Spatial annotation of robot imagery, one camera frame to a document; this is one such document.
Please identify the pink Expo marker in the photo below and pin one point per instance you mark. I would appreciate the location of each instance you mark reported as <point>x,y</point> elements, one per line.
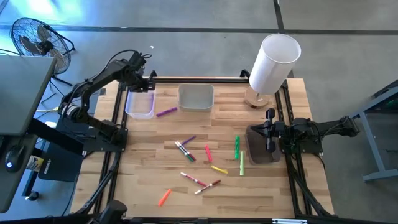
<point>193,179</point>

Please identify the yellow highlighter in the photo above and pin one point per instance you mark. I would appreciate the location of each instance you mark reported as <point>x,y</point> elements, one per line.
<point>219,170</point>

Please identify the green Expo marker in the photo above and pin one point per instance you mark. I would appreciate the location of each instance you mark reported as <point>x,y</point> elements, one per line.
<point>183,152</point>

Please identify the silver metal bracket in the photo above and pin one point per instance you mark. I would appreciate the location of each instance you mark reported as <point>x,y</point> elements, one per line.
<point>289,221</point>

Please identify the light green Sharpie highlighter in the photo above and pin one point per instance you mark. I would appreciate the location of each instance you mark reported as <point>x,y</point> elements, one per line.
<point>242,163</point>

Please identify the grey desk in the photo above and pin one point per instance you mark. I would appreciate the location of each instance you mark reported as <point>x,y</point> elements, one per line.
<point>18,189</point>

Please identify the white shade table lamp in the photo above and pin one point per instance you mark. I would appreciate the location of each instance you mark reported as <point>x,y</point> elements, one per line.
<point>273,62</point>

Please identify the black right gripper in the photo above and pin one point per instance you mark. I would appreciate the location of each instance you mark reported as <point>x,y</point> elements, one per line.
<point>270,129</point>

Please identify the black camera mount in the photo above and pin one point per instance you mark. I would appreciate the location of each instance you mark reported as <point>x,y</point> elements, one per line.
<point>113,211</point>

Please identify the grey metal table frame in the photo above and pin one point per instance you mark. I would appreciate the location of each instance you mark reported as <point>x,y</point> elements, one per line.
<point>370,140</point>

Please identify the orange highlighter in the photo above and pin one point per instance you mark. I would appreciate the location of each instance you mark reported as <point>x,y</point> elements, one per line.
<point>164,198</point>

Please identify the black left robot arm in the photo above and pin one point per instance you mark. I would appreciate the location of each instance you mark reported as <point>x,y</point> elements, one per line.
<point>93,81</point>

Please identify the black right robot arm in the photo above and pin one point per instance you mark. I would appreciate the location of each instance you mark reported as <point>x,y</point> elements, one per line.
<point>329,127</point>

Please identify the beige plastic bin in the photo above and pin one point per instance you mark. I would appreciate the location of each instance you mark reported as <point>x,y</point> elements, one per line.
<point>196,98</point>

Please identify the black floor fan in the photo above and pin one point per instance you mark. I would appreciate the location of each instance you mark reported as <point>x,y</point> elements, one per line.
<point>40,46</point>

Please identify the thin purple marker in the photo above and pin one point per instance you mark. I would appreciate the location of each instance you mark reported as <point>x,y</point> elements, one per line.
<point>188,140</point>

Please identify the maroon Expo marker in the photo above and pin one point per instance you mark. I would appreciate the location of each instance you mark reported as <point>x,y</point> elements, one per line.
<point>186,151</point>

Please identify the pink highlighter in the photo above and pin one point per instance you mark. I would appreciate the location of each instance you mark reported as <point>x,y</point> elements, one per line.
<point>208,153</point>

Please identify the brown Expo marker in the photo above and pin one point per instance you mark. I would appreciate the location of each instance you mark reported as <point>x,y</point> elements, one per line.
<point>207,187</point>

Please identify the grey flat panel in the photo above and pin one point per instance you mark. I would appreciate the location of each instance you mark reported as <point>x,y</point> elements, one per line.
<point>25,93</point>

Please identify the purple highlighter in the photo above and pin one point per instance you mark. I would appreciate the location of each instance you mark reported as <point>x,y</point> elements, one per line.
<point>166,112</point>

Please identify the black computer tower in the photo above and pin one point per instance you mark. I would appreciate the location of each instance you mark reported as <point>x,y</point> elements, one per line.
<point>59,165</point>

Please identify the clear plastic container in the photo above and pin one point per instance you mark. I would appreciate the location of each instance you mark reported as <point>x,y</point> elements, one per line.
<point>140,107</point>

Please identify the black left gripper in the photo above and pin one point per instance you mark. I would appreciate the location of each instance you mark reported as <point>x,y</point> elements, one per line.
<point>136,76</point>

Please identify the black computer mouse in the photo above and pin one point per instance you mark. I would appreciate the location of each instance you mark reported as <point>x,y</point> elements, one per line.
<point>14,158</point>

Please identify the dark grey translucent bin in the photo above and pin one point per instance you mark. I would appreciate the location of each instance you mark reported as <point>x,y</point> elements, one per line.
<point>258,152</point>

